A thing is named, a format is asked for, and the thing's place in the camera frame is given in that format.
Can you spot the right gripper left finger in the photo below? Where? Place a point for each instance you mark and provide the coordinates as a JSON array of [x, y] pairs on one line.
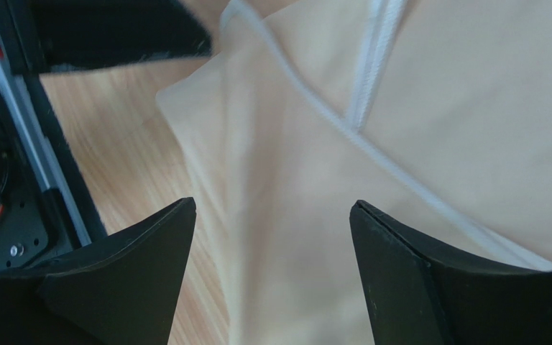
[[119, 290]]

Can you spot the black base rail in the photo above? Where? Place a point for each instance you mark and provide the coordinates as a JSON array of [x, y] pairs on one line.
[[45, 207]]

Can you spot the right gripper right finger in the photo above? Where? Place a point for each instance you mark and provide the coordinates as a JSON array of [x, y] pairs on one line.
[[420, 290]]

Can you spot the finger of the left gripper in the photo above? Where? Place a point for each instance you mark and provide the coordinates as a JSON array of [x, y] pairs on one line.
[[89, 35]]

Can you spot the beige cloth napkin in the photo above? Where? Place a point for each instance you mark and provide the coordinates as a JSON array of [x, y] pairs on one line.
[[438, 113]]

